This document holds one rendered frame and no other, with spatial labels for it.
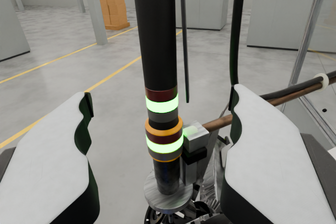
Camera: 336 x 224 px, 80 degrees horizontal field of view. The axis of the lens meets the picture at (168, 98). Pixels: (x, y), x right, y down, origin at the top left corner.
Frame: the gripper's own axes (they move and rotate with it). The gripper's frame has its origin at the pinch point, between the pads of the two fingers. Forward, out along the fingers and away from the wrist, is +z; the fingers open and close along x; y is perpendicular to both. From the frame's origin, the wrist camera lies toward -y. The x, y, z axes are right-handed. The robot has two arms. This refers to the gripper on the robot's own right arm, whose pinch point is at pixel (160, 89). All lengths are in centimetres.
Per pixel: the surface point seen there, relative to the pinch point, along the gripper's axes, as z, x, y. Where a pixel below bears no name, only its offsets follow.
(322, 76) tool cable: 20.3, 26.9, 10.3
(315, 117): 81, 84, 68
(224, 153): 43, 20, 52
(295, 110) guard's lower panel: 102, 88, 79
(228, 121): 11.2, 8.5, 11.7
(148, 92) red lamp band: 6.7, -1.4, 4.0
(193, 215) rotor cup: 15.9, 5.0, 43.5
